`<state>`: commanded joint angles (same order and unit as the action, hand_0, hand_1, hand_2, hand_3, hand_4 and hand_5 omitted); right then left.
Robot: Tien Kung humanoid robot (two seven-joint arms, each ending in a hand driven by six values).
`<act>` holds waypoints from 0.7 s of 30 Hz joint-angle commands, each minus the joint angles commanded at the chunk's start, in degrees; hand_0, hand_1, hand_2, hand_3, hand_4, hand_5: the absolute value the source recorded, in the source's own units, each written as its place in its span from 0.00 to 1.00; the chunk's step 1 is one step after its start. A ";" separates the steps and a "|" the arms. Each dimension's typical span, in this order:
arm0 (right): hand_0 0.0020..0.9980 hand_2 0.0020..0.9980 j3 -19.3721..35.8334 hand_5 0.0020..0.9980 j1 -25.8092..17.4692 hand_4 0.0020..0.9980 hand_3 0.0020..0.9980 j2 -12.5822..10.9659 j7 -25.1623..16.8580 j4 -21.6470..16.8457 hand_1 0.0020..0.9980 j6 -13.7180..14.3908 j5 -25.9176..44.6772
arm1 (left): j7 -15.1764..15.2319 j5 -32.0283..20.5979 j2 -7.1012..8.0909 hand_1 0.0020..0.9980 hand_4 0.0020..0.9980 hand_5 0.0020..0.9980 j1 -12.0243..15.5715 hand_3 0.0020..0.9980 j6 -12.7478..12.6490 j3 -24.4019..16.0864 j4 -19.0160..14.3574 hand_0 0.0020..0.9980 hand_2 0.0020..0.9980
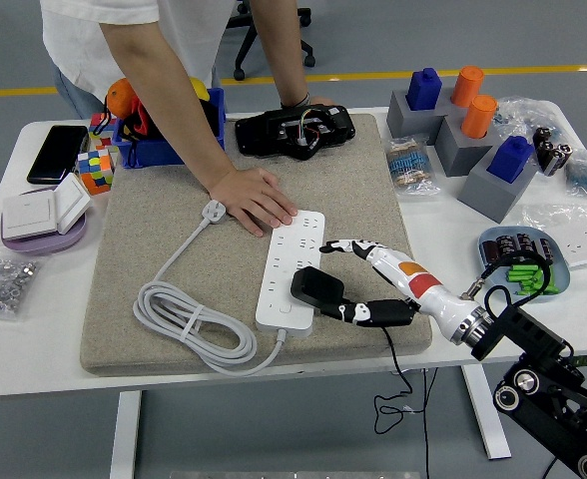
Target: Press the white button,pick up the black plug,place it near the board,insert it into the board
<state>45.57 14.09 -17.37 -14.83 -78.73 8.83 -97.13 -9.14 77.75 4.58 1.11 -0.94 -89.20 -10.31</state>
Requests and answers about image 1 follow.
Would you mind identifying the grey socket block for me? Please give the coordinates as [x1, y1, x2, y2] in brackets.
[385, 88, 457, 146]
[456, 147, 539, 225]
[433, 112, 499, 179]

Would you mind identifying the light blue dish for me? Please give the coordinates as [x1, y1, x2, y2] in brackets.
[476, 226, 572, 304]

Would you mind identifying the clear bag of metal nuts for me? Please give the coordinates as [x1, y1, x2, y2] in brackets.
[0, 248, 43, 321]

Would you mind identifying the white table leg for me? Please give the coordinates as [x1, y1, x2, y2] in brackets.
[109, 390, 144, 479]
[461, 365, 513, 460]

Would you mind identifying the person's torso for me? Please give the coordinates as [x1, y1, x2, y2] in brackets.
[38, 0, 255, 120]

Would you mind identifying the orange cylinder peg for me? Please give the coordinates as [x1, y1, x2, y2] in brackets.
[460, 94, 499, 140]
[450, 64, 485, 109]

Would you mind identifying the white and black robot right hand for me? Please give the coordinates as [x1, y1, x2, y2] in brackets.
[319, 239, 474, 341]

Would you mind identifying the clear bag of resistors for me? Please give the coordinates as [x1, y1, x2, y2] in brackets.
[385, 135, 442, 201]

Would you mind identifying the colourful puzzle cube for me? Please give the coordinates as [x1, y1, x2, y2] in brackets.
[76, 149, 116, 196]
[87, 112, 121, 156]

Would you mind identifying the black smartphone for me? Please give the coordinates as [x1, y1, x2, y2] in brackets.
[26, 124, 90, 185]

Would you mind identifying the clear plastic bag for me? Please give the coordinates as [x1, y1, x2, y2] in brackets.
[520, 202, 587, 270]

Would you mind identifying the white wall switch panel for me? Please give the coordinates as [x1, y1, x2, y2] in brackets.
[52, 173, 93, 236]
[1, 192, 59, 240]

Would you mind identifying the orange fruit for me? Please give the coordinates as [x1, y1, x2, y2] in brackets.
[106, 78, 140, 119]

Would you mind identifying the black office chair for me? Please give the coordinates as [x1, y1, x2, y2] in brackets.
[228, 0, 317, 82]

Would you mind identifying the white power strip with cable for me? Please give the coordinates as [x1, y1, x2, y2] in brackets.
[132, 199, 325, 376]

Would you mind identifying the person's right hand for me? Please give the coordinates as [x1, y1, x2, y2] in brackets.
[208, 167, 298, 239]

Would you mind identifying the purple tray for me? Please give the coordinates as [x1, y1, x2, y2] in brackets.
[0, 187, 91, 257]

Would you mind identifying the grey-brown mat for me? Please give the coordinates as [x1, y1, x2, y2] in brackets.
[78, 112, 432, 378]

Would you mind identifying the black open electronic device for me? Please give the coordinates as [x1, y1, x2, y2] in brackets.
[234, 103, 357, 161]

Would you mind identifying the black capacitor bundle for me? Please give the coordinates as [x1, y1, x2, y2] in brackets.
[531, 127, 574, 177]

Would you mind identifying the black plug with cord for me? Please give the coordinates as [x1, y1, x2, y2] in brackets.
[291, 266, 439, 479]

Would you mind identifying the blue square peg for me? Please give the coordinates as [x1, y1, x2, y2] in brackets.
[405, 67, 443, 112]
[486, 135, 535, 185]

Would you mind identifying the blue plastic bin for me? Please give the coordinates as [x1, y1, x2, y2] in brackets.
[111, 87, 227, 169]

